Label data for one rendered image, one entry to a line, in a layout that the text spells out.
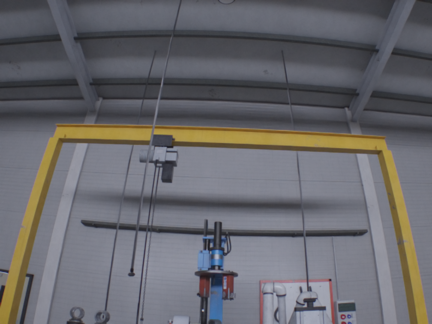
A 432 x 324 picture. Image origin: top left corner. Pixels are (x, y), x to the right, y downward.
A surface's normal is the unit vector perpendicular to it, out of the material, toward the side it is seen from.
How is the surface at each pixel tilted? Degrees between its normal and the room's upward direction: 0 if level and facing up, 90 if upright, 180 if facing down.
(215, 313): 90
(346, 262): 90
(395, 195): 90
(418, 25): 173
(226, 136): 90
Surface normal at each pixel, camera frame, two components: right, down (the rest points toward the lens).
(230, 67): -0.03, 0.80
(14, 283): 0.02, -0.50
